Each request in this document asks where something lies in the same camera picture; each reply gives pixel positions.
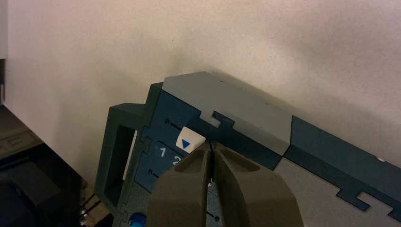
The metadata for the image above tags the blue round push button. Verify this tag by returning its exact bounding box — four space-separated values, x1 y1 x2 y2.
128 212 147 227

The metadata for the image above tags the dark teal modular control box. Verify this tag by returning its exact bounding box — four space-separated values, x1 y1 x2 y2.
94 71 401 227

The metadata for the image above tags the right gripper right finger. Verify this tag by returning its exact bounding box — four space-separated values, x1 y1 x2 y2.
212 143 305 227

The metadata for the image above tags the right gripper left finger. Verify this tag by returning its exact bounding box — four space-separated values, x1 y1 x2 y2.
146 141 211 227

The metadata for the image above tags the white slider knob blue triangle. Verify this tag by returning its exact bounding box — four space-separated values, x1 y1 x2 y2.
175 126 207 154

